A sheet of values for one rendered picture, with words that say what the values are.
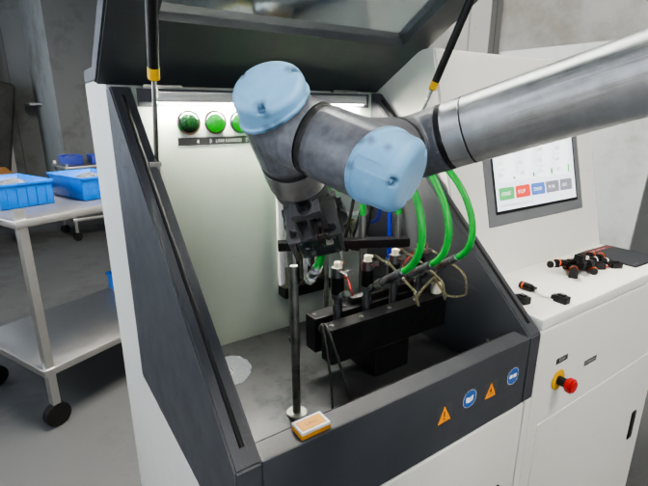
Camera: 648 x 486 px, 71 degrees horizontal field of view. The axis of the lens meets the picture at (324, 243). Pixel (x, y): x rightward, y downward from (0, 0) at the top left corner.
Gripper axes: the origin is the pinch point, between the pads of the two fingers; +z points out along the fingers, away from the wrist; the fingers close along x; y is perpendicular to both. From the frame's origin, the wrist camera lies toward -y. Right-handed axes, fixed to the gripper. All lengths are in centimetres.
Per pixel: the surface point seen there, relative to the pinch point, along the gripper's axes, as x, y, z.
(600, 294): 60, 3, 47
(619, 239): 139, -60, 162
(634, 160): 151, -90, 138
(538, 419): 38, 27, 55
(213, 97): -18.0, -41.0, 0.1
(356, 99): 13, -52, 20
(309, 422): -7.2, 26.1, 5.8
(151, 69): -20.2, -25.0, -20.8
